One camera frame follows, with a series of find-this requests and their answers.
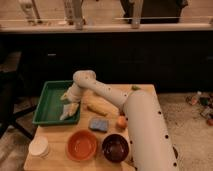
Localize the orange fruit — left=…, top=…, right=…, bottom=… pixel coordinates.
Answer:
left=116, top=116, right=127, bottom=129

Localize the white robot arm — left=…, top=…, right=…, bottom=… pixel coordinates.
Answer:
left=62, top=70, right=179, bottom=171

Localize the green plastic tray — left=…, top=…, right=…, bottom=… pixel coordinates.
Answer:
left=33, top=80, right=80, bottom=126

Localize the white towel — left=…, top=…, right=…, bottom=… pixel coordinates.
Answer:
left=60, top=102, right=79, bottom=120

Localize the purple bowl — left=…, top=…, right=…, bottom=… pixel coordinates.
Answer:
left=102, top=134, right=129, bottom=163

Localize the orange bowl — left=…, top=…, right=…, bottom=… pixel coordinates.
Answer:
left=65, top=130, right=98, bottom=162

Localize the blue sponge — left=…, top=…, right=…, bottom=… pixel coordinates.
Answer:
left=89, top=118, right=109, bottom=132

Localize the black office chair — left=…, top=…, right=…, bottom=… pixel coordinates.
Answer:
left=0, top=49, right=38, bottom=140

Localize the green pepper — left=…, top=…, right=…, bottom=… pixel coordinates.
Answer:
left=131, top=85, right=141, bottom=91

